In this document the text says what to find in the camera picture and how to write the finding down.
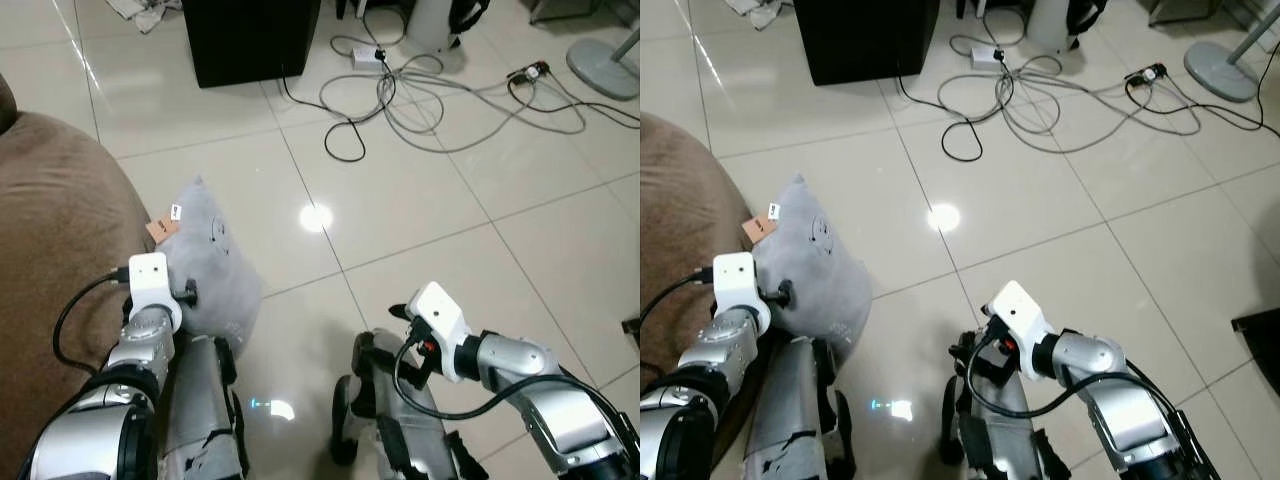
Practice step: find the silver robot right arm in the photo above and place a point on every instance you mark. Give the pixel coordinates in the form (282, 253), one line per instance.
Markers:
(560, 410)
(1130, 410)

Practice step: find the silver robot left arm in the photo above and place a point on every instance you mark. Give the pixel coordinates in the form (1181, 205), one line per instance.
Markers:
(715, 350)
(135, 350)

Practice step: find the brown fabric sofa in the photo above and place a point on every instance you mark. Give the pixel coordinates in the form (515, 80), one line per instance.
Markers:
(680, 220)
(60, 240)

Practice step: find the grey floor fan stand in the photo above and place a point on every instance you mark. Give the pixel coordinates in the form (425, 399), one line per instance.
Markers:
(600, 70)
(1220, 72)

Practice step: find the black flat object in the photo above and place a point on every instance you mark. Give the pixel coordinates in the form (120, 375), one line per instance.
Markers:
(632, 326)
(1262, 345)

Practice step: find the dark brown cushion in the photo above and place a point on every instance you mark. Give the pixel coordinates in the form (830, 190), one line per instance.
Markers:
(6, 105)

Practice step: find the black cabinet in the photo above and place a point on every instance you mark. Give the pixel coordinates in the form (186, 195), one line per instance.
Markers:
(250, 40)
(865, 40)

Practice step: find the white crumpled cloth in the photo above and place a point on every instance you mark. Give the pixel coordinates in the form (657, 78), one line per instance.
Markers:
(760, 10)
(145, 12)

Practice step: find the white power strip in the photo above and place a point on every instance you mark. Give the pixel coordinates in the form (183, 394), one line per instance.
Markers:
(986, 57)
(366, 58)

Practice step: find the black and red adapter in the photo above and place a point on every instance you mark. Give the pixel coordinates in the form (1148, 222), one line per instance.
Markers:
(530, 73)
(1148, 73)

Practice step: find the white standing appliance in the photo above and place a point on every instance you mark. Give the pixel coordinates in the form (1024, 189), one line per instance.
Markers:
(1048, 25)
(430, 25)

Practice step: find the black bag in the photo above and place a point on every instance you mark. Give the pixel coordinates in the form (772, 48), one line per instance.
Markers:
(470, 12)
(1088, 12)

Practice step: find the grey furniture base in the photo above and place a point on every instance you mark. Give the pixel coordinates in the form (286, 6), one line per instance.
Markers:
(1180, 10)
(560, 10)

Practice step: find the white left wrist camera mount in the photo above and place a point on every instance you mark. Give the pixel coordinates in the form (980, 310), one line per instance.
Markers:
(738, 285)
(150, 285)

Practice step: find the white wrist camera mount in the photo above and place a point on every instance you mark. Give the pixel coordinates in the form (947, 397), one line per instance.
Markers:
(150, 285)
(1020, 315)
(738, 285)
(440, 320)

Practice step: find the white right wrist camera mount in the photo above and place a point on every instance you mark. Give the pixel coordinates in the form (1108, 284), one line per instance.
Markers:
(1020, 315)
(440, 320)

